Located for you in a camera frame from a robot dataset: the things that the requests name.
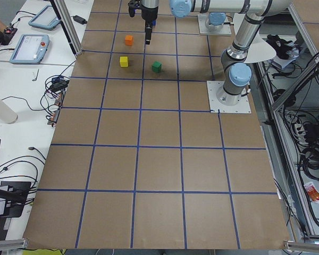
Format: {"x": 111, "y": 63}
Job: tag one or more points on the orange wooden block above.
{"x": 129, "y": 40}

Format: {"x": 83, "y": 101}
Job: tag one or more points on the white cylinder roll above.
{"x": 7, "y": 115}

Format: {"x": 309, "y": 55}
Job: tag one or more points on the yellow wooden block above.
{"x": 124, "y": 61}

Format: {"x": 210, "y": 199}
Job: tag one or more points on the brown gridded paper mat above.
{"x": 137, "y": 159}

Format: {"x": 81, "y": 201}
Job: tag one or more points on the white chair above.
{"x": 259, "y": 50}

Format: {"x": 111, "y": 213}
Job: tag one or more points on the green wooden block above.
{"x": 157, "y": 67}

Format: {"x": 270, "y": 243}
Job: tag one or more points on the black power adapter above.
{"x": 79, "y": 19}

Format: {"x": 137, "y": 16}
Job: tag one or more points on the upper teach pendant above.
{"x": 45, "y": 19}

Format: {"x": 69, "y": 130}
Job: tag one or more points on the aluminium frame post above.
{"x": 68, "y": 27}

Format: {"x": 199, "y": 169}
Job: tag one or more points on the teach pendant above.
{"x": 30, "y": 49}
{"x": 45, "y": 19}

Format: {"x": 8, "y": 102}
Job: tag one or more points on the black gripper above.
{"x": 149, "y": 15}

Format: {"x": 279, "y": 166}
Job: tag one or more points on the lower teach pendant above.
{"x": 30, "y": 49}

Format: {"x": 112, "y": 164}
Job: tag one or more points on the orange snack packet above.
{"x": 312, "y": 192}

